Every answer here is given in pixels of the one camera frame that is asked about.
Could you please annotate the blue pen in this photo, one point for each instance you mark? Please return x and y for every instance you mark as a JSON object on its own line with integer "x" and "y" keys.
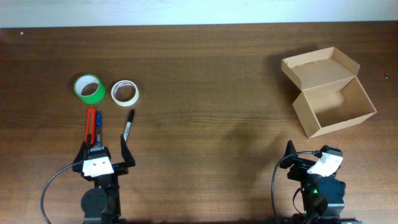
{"x": 98, "y": 129}

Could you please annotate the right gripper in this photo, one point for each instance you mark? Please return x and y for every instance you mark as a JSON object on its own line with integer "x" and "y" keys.
{"x": 301, "y": 165}

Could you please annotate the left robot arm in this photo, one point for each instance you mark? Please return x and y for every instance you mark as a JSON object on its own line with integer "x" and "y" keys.
{"x": 101, "y": 204}

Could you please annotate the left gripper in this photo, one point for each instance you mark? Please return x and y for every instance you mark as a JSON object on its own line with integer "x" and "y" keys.
{"x": 121, "y": 168}

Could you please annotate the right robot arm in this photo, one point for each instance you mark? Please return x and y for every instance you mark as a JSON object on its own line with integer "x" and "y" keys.
{"x": 322, "y": 194}

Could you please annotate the brown cardboard box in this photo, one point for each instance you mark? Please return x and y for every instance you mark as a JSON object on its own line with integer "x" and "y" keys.
{"x": 332, "y": 98}

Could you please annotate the green tape roll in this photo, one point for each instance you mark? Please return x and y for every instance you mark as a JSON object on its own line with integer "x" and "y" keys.
{"x": 89, "y": 89}

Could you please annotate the orange utility knife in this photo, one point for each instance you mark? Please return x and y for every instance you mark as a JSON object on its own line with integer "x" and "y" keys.
{"x": 90, "y": 126}

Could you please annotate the black and white marker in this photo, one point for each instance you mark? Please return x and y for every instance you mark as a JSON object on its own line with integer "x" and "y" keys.
{"x": 128, "y": 124}

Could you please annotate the white masking tape roll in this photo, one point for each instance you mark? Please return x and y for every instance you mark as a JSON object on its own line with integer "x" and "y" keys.
{"x": 125, "y": 93}

